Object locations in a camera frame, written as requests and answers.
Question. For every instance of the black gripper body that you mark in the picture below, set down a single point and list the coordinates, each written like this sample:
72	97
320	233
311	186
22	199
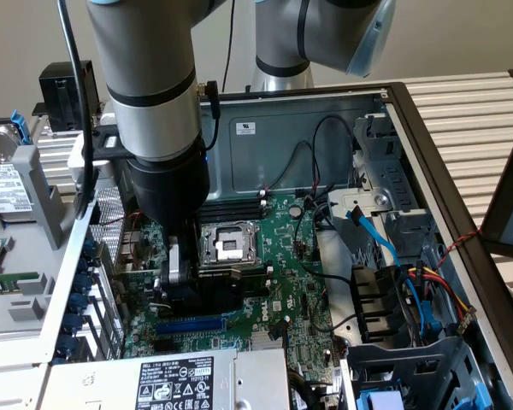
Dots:
171	183

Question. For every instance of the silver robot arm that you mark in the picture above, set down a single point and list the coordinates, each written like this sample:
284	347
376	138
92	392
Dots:
154	64

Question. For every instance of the blue expansion slot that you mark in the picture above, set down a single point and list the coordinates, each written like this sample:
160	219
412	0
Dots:
188	325

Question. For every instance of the silver USB port stack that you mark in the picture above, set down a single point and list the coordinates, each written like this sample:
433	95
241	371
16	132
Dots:
126	265

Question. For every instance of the metal CPU socket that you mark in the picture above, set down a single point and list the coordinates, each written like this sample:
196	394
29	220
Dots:
231	245

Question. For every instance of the silver ethernet port block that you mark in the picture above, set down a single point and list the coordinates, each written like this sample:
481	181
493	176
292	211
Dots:
128	244

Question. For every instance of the black RAM slot row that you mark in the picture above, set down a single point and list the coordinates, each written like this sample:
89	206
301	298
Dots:
256	273
235	209

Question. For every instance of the white case label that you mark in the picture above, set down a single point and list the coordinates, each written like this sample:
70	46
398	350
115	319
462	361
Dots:
246	129

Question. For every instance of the blue card retention latch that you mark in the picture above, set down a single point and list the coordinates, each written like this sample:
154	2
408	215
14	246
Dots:
92	248
78	302
73	323
83	265
65	345
82	284

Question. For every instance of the green motherboard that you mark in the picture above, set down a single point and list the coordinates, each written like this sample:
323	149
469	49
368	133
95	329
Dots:
282	256

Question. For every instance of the silver chipset heatsink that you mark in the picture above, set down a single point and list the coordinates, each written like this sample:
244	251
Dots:
265	341

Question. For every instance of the open metal PC case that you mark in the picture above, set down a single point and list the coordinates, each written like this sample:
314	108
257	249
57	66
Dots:
282	162

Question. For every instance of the silver coin cell battery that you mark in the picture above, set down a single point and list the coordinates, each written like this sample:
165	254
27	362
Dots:
296	211

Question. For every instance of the grey power supply unit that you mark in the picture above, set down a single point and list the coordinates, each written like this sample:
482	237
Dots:
111	384

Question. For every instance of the silver hard disk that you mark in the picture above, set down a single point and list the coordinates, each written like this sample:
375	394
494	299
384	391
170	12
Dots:
4	188

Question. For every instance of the silver metal disk bay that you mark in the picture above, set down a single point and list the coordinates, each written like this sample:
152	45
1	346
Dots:
393	179

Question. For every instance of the grey plastic drive cage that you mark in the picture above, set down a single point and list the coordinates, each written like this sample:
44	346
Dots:
393	363

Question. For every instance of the dark framed monitor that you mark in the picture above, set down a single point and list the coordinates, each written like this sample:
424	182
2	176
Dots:
508	205

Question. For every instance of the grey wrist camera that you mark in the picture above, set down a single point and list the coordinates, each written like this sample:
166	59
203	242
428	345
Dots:
102	171

